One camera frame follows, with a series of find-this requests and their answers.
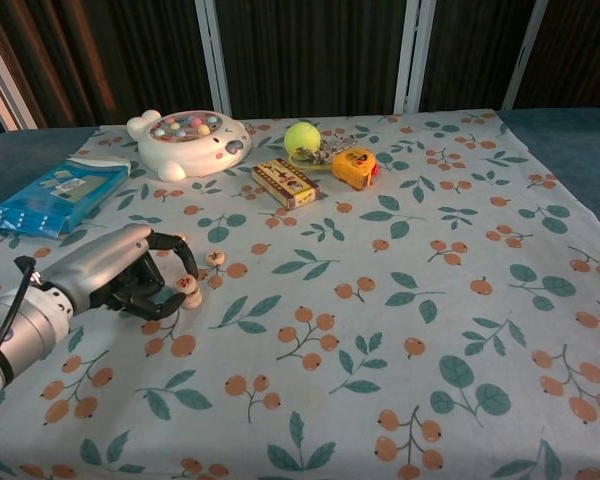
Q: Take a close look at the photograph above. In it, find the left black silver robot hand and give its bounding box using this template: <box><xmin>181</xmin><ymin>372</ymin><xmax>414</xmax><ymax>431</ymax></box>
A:
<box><xmin>39</xmin><ymin>223</ymin><xmax>200</xmax><ymax>322</ymax></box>

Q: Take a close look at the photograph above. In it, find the yellow red card box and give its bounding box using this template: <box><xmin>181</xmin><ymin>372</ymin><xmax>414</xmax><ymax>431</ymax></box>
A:
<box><xmin>251</xmin><ymin>157</ymin><xmax>323</xmax><ymax>209</ymax></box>

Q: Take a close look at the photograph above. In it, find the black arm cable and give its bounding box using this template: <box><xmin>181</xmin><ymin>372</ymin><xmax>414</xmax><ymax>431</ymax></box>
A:
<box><xmin>0</xmin><ymin>255</ymin><xmax>36</xmax><ymax>401</ymax></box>

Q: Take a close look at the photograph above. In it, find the white seal fishing toy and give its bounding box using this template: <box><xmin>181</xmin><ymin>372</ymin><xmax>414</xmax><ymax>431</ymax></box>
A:
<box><xmin>126</xmin><ymin>109</ymin><xmax>253</xmax><ymax>182</ymax></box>

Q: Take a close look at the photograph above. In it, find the white partition frame post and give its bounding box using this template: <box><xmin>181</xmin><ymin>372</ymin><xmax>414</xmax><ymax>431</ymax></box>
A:
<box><xmin>194</xmin><ymin>0</ymin><xmax>233</xmax><ymax>116</ymax></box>
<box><xmin>393</xmin><ymin>0</ymin><xmax>434</xmax><ymax>113</ymax></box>
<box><xmin>0</xmin><ymin>14</ymin><xmax>39</xmax><ymax>132</ymax></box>
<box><xmin>499</xmin><ymin>0</ymin><xmax>551</xmax><ymax>112</ymax></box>

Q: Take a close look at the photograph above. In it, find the yellow tape measure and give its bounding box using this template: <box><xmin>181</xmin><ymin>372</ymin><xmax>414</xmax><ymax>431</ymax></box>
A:
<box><xmin>331</xmin><ymin>147</ymin><xmax>383</xmax><ymax>191</ymax></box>

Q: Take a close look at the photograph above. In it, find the floral fruit print tablecloth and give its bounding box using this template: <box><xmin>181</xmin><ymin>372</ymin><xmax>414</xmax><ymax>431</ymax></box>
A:
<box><xmin>0</xmin><ymin>110</ymin><xmax>600</xmax><ymax>480</ymax></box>

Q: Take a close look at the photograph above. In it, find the dark ribbed partition panel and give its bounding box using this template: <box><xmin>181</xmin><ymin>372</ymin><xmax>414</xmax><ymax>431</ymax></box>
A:
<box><xmin>0</xmin><ymin>0</ymin><xmax>216</xmax><ymax>132</ymax></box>
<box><xmin>214</xmin><ymin>0</ymin><xmax>411</xmax><ymax>119</ymax></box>
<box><xmin>419</xmin><ymin>0</ymin><xmax>539</xmax><ymax>112</ymax></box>
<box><xmin>512</xmin><ymin>0</ymin><xmax>600</xmax><ymax>111</ymax></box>

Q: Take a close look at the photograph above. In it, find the blue tissue pack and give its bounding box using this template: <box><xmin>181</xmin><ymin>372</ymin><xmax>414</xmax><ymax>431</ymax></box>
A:
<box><xmin>0</xmin><ymin>154</ymin><xmax>133</xmax><ymax>236</ymax></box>

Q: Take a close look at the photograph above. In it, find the metal keychain with ring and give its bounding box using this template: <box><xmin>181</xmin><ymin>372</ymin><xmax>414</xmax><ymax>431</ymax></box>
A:
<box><xmin>304</xmin><ymin>130</ymin><xmax>360</xmax><ymax>167</ymax></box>

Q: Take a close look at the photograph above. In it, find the yellow tennis ball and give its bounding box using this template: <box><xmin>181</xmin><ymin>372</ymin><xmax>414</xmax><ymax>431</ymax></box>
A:
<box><xmin>283</xmin><ymin>122</ymin><xmax>322</xmax><ymax>155</ymax></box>

